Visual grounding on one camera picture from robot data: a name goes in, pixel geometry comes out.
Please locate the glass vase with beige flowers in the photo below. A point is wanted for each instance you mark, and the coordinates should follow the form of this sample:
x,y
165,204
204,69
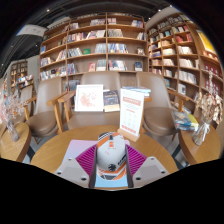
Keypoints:
x,y
201,131

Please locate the white framed picture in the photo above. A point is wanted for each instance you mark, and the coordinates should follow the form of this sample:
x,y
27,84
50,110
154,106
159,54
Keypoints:
x,y
89,98

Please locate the dark book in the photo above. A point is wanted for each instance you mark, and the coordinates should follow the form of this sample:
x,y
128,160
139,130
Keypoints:
x,y
111,101

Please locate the white sign in wooden base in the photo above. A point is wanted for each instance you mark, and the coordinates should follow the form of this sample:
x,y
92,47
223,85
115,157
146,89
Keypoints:
x,y
131,111

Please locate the white orange computer mouse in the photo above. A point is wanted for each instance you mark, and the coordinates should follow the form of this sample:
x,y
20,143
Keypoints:
x,y
111,155

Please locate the light blue flat books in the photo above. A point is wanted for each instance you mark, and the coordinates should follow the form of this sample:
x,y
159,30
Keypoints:
x,y
138,90

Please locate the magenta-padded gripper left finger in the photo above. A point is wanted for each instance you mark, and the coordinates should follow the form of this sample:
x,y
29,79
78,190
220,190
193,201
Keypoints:
x,y
71,171

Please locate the wide wooden bookshelf unit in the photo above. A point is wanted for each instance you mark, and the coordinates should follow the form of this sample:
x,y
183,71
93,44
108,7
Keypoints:
x,y
93,40

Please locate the glass vase with pink flowers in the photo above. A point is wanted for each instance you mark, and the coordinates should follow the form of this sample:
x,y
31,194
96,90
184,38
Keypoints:
x,y
12,131

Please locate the brown upholstered armchair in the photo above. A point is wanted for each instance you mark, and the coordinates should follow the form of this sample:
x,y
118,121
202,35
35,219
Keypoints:
x,y
156,106
43,110
100,80

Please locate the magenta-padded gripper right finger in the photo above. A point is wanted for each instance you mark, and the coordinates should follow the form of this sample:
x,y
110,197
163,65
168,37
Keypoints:
x,y
151,171

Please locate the tall wooden bookshelf with poster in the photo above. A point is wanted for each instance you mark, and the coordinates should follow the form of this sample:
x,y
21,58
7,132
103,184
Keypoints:
x,y
186,56

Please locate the distant wooden bookshelf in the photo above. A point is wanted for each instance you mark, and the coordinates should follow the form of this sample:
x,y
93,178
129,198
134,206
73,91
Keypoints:
x,y
19,71

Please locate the stack of books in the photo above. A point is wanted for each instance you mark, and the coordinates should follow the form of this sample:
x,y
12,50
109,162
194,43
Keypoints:
x,y
184,120

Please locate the round wooden side table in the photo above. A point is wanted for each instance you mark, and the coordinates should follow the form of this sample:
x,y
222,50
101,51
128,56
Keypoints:
x,y
200,151
15,146

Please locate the blue pink gradient mouse pad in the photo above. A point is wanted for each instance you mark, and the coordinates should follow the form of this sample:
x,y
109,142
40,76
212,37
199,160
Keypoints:
x,y
78,148

